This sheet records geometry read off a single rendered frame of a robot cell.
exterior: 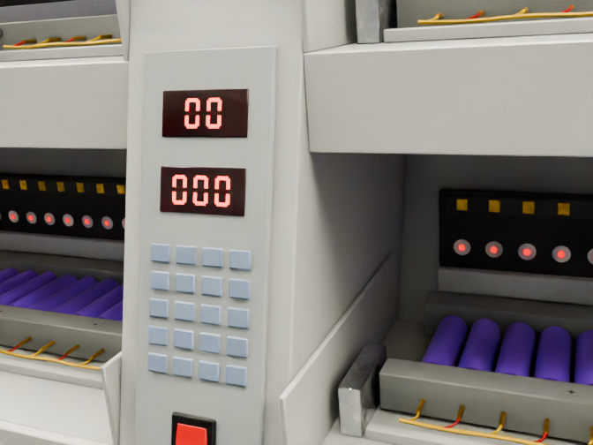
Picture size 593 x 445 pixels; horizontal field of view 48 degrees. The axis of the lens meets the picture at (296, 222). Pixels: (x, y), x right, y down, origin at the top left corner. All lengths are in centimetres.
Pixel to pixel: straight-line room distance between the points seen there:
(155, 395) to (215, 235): 9
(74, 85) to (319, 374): 20
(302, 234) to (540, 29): 14
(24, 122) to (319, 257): 18
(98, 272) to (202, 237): 25
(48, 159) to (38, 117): 26
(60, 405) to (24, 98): 18
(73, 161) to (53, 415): 28
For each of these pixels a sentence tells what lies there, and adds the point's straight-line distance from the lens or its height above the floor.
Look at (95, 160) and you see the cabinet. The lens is 62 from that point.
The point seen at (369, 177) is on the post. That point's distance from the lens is 41.
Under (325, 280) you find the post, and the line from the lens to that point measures 34.
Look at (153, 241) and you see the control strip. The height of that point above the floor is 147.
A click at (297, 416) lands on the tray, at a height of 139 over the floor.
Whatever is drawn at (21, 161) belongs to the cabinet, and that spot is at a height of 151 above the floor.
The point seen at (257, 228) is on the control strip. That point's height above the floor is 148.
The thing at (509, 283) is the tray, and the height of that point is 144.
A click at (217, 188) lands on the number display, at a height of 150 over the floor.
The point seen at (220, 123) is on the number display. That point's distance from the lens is 32.
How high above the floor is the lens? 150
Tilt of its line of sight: 3 degrees down
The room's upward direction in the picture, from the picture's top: 2 degrees clockwise
